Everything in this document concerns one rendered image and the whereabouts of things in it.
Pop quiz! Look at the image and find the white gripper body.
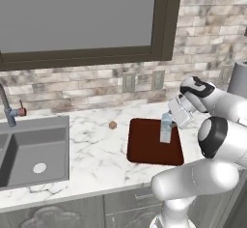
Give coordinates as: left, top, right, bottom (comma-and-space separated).
167, 96, 195, 130

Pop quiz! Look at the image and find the dark red tray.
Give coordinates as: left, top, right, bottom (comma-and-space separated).
125, 117, 185, 167

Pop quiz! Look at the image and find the grey paper towel roll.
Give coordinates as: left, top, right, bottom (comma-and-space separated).
227, 61, 247, 100

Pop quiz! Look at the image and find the grey drawer front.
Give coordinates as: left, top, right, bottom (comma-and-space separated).
102, 185, 164, 215

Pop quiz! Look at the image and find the grey cupboard panel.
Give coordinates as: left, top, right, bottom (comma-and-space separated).
187, 169, 247, 228

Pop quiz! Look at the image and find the grey cupboard door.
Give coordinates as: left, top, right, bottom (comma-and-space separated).
0, 195, 106, 228
105, 205, 164, 228

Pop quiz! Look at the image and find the dark framed window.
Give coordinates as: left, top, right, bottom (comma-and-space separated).
0, 0, 184, 72

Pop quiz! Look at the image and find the grey sink basin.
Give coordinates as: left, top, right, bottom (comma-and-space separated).
0, 114, 71, 192

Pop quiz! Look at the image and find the grey tap with red lever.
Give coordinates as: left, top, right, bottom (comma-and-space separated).
0, 82, 28, 128

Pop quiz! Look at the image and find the grey wall socket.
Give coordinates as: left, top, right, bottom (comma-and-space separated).
122, 71, 137, 94
151, 70, 166, 91

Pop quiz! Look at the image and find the grey drawer handle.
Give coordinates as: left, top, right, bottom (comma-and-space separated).
134, 192, 156, 202

